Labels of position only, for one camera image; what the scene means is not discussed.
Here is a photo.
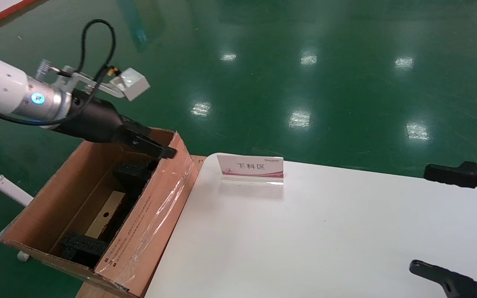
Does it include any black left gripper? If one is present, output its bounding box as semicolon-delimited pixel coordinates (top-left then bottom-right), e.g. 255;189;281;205
50;89;178;160

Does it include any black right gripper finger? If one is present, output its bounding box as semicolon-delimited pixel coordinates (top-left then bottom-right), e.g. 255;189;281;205
408;261;477;298
423;161;477;207

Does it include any small cardboard box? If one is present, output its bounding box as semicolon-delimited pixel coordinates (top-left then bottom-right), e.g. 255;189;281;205
84;191;127;241

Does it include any large open cardboard box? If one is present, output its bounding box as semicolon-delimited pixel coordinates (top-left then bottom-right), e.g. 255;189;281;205
0;128;200;298

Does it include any black foam block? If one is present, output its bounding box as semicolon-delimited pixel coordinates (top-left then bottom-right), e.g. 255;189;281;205
60;233;110;265
116;159;159;195

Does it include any acrylic sign with Chinese text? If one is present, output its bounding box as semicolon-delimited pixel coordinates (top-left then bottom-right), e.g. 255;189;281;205
217;154;284;185

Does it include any white floor tube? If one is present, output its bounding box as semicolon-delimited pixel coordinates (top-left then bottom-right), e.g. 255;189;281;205
0;159;35;207

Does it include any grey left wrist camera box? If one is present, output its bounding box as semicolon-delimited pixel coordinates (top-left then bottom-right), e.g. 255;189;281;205
54;65;151;102

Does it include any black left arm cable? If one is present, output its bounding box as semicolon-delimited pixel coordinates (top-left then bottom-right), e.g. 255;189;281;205
0;19;117;125

